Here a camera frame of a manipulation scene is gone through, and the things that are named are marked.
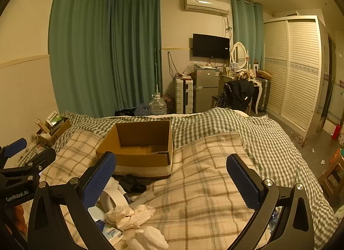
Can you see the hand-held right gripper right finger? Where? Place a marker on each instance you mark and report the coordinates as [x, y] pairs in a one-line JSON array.
[[244, 185]]

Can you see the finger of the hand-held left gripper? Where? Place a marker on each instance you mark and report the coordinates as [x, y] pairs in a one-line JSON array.
[[44, 157], [14, 148]]

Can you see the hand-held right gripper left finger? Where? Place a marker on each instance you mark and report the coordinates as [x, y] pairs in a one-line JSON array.
[[99, 180]]

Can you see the white cloth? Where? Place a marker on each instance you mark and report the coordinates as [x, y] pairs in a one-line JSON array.
[[147, 238], [111, 185]]

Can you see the white tape roll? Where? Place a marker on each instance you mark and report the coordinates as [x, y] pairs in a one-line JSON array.
[[118, 199]]

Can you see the black cloth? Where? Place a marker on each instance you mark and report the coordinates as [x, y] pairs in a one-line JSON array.
[[131, 182]]

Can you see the white tissue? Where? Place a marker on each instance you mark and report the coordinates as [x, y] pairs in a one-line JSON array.
[[129, 216]]

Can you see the white tube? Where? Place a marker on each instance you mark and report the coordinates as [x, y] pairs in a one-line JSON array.
[[142, 199]]

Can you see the large cardboard box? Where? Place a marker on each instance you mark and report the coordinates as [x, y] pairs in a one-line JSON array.
[[129, 137]]

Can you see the blue and white packet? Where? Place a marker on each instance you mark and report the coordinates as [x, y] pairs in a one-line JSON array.
[[107, 235]]

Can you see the person's left hand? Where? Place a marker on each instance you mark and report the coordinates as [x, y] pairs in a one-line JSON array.
[[21, 219]]

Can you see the clear plastic bottle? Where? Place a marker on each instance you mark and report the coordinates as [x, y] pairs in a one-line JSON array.
[[41, 148]]

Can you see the small cardboard box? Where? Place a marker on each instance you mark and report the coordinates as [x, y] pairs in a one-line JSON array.
[[57, 131]]

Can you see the beige carton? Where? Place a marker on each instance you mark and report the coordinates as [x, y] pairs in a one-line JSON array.
[[43, 126]]

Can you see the green and white carton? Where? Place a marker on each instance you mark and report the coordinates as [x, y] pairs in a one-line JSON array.
[[53, 118]]

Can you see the green checked blanket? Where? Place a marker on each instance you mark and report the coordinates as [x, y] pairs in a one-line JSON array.
[[268, 145]]

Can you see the beige plaid blanket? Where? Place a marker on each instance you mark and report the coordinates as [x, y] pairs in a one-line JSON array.
[[188, 185]]

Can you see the wooden stool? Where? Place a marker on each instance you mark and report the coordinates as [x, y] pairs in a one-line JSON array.
[[332, 174]]

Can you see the dark wooden chair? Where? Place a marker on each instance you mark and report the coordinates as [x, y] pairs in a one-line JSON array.
[[215, 101]]

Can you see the black jacket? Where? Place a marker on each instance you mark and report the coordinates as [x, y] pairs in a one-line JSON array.
[[236, 94]]

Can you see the silver suitcase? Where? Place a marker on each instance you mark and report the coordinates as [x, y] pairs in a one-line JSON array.
[[264, 94]]

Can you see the clear water jug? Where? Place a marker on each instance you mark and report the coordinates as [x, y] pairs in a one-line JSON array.
[[158, 106]]

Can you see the silver small fridge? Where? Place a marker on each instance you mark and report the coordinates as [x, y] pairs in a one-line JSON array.
[[205, 91]]

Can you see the dark patterned bag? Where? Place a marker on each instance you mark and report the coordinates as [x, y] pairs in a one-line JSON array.
[[168, 103]]

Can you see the red fire extinguisher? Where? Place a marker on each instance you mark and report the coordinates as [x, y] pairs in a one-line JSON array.
[[336, 131]]

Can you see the white ribbed suitcase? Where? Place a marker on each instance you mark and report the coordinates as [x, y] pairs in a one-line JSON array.
[[184, 96]]

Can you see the tan fluffy item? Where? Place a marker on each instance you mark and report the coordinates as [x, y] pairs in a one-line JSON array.
[[244, 75]]

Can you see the wide green curtain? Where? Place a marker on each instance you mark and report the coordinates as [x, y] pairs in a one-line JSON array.
[[80, 51]]

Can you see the brown flat box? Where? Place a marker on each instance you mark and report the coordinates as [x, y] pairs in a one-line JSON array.
[[264, 74]]

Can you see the white slatted wardrobe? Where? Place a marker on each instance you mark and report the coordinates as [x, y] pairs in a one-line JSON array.
[[293, 78]]

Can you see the white pole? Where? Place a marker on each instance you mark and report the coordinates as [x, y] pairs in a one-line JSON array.
[[156, 72]]

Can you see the clear plastic bag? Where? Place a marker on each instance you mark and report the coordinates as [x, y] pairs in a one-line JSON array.
[[190, 68]]

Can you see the white oval mirror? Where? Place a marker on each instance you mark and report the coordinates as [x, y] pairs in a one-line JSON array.
[[239, 54]]

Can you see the narrow green curtain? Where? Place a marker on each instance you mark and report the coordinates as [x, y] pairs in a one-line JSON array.
[[247, 29]]

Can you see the white air conditioner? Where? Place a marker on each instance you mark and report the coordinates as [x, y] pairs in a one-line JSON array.
[[205, 5]]

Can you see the dark door frame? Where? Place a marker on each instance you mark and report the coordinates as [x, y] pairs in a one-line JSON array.
[[331, 78]]

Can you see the black wall television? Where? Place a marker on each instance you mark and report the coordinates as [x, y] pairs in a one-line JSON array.
[[211, 46]]

